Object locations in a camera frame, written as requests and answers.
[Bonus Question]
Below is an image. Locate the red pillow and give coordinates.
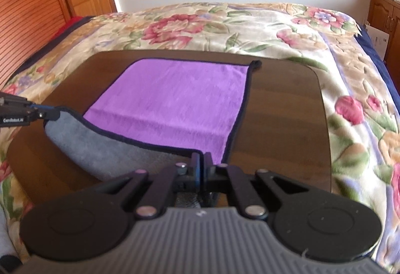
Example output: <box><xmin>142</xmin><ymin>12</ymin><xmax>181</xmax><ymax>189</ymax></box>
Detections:
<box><xmin>52</xmin><ymin>16</ymin><xmax>83</xmax><ymax>40</ymax></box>

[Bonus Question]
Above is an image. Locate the purple and grey towel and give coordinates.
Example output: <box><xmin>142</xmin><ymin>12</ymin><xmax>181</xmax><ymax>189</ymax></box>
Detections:
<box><xmin>44</xmin><ymin>58</ymin><xmax>262</xmax><ymax>181</ymax></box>

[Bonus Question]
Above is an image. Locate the dark wooden lap tray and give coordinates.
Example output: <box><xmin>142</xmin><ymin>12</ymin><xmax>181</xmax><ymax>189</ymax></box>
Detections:
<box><xmin>7</xmin><ymin>50</ymin><xmax>331</xmax><ymax>204</ymax></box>

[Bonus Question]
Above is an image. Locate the floral bed blanket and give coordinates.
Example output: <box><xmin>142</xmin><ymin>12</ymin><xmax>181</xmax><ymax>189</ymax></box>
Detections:
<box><xmin>1</xmin><ymin>3</ymin><xmax>399</xmax><ymax>273</ymax></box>

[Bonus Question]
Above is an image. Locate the wooden slatted wardrobe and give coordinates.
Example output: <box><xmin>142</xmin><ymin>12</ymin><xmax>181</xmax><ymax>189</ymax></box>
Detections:
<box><xmin>1</xmin><ymin>0</ymin><xmax>73</xmax><ymax>86</ymax></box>

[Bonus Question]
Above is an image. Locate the white paper bag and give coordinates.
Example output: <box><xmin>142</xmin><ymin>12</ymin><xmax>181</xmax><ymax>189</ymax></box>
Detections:
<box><xmin>365</xmin><ymin>24</ymin><xmax>389</xmax><ymax>61</ymax></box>

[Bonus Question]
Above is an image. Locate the wooden sideboard cabinet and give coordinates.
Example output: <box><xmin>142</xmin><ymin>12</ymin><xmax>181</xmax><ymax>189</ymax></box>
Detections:
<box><xmin>368</xmin><ymin>0</ymin><xmax>400</xmax><ymax>91</ymax></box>

